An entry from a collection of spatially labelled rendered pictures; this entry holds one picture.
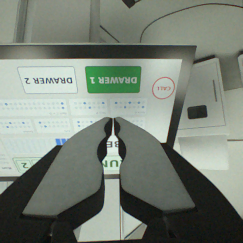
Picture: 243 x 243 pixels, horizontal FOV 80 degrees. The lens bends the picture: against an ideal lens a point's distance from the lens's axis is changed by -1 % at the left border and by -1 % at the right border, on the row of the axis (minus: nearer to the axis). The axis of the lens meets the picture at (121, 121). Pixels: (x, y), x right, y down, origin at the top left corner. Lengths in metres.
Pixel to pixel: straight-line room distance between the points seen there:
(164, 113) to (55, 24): 0.33
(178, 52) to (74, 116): 0.22
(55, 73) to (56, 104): 0.06
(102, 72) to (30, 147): 0.23
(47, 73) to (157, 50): 0.18
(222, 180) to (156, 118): 3.41
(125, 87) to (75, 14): 0.26
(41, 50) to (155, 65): 0.18
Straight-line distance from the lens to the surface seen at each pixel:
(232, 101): 3.70
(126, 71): 0.26
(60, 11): 0.48
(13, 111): 0.34
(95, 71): 0.26
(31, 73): 0.29
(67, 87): 0.28
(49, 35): 0.44
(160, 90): 0.28
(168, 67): 0.27
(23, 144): 0.38
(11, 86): 0.32
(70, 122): 0.31
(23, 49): 0.29
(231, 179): 3.66
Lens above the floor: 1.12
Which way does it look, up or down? 10 degrees down
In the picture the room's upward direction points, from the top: 179 degrees clockwise
